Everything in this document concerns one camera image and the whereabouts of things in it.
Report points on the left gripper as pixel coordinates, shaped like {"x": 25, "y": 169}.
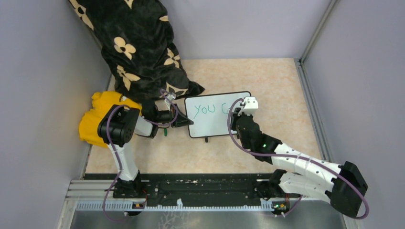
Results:
{"x": 177, "y": 119}

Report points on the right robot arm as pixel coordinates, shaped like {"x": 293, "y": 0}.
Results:
{"x": 341, "y": 186}

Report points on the white slotted cable duct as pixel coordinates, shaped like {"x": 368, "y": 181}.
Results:
{"x": 130, "y": 206}

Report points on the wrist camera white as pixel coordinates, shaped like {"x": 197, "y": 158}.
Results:
{"x": 248, "y": 106}
{"x": 168, "y": 99}

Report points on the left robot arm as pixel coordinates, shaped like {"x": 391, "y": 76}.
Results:
{"x": 117, "y": 129}

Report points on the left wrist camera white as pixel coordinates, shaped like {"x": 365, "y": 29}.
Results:
{"x": 168, "y": 99}

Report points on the white whiteboard black frame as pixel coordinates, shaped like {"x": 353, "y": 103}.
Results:
{"x": 209, "y": 113}

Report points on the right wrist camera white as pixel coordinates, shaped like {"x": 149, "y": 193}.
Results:
{"x": 248, "y": 106}

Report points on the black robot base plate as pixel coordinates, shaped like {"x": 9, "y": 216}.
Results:
{"x": 200, "y": 190}

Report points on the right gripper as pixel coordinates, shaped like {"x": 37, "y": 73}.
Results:
{"x": 235, "y": 117}

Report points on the aluminium frame rail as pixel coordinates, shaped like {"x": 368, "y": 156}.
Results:
{"x": 324, "y": 69}

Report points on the yellow cloth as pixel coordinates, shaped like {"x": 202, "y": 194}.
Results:
{"x": 101, "y": 104}

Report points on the black floral blanket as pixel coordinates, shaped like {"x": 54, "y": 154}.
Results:
{"x": 137, "y": 43}

